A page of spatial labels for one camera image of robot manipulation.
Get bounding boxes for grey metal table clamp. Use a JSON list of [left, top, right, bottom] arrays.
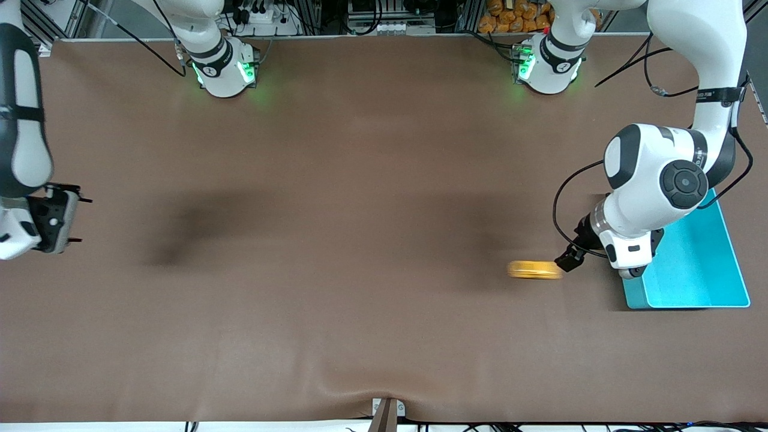
[[371, 398, 407, 432]]

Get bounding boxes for turquoise plastic bin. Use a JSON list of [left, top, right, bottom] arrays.
[[622, 188, 751, 310]]

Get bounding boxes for yellow beetle toy car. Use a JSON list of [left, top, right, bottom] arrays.
[[507, 260, 564, 281]]

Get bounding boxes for white power strip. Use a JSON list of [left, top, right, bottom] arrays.
[[231, 0, 302, 37]]

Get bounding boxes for aluminium frame profile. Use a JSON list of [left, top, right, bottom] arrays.
[[21, 0, 91, 43], [743, 0, 768, 125]]

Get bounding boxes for brown table mat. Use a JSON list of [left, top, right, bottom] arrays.
[[0, 33, 768, 424]]

